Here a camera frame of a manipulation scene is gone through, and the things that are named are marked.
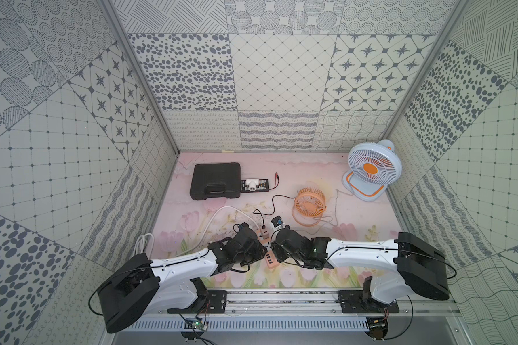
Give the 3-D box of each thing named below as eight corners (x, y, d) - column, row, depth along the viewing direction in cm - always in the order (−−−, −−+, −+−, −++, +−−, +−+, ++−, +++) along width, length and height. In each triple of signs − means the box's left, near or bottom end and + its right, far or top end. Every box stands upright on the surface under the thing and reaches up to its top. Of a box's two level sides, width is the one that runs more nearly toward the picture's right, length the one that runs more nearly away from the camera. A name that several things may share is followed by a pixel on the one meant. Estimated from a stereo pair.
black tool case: (190, 199, 103) (187, 192, 98) (198, 170, 115) (196, 162, 110) (239, 199, 103) (238, 192, 98) (242, 170, 115) (241, 162, 110)
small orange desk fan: (293, 226, 95) (296, 212, 84) (291, 202, 103) (294, 187, 92) (321, 226, 95) (328, 212, 85) (317, 202, 103) (322, 187, 92)
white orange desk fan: (345, 204, 102) (368, 163, 80) (337, 176, 114) (355, 133, 91) (380, 204, 103) (413, 163, 80) (369, 176, 114) (395, 133, 91)
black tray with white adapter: (240, 193, 105) (239, 187, 101) (241, 182, 109) (241, 176, 106) (268, 193, 105) (268, 187, 101) (268, 182, 109) (268, 177, 106)
